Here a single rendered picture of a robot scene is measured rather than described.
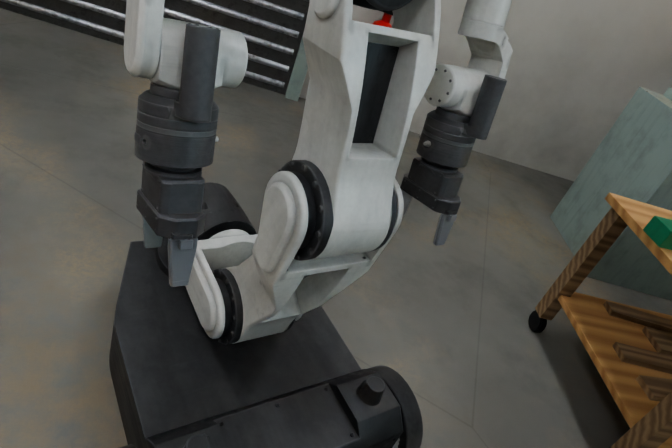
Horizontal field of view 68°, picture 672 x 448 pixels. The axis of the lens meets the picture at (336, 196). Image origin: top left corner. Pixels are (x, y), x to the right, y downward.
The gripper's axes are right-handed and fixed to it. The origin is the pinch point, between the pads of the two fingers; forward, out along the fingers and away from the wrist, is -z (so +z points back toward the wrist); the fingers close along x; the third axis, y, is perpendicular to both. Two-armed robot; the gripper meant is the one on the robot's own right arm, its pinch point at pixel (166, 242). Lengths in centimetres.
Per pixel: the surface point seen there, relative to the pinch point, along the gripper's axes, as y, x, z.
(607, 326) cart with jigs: 134, 3, -38
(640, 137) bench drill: 198, -34, 14
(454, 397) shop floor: 83, -7, -56
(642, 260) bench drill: 200, -17, -34
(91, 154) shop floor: 14, -120, -23
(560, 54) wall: 226, -96, 42
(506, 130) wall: 223, -112, -2
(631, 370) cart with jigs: 125, 15, -42
